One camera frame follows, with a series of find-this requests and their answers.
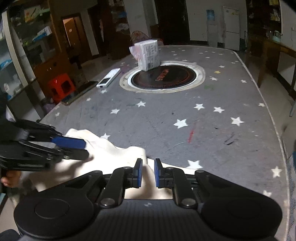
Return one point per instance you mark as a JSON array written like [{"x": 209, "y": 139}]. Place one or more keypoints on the red plastic stool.
[{"x": 60, "y": 87}]

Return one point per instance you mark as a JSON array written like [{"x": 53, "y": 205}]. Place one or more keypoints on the water dispenser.
[{"x": 212, "y": 30}]

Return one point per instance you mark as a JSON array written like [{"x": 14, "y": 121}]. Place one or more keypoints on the white refrigerator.
[{"x": 231, "y": 28}]

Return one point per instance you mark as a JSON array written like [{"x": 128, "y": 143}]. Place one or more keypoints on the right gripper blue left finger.
[{"x": 116, "y": 183}]

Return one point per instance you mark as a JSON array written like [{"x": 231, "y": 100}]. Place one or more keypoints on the person's left hand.
[{"x": 11, "y": 179}]

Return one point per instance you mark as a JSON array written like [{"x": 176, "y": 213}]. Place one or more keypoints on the white paper-wrapped package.
[{"x": 146, "y": 53}]

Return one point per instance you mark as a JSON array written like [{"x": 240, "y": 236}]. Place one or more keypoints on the grey star-pattern table cover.
[{"x": 222, "y": 125}]

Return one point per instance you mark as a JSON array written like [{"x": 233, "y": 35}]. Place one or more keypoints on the cream white garment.
[{"x": 104, "y": 156}]

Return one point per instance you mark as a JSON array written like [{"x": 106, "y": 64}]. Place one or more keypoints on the wooden side table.
[{"x": 270, "y": 59}]

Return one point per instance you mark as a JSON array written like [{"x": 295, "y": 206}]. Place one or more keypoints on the shelf cabinet with boxes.
[{"x": 28, "y": 41}]

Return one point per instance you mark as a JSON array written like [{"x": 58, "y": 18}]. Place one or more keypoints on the round induction cooktop inset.
[{"x": 169, "y": 77}]

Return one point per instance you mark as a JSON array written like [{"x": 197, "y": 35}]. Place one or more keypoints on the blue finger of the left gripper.
[
  {"x": 67, "y": 142},
  {"x": 75, "y": 154}
]

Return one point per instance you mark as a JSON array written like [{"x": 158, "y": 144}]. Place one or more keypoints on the black flat tablet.
[{"x": 79, "y": 92}]

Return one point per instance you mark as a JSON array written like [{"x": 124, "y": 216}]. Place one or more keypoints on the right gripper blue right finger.
[{"x": 178, "y": 182}]

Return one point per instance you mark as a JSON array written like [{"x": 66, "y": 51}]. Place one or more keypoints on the white remote control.
[{"x": 107, "y": 79}]

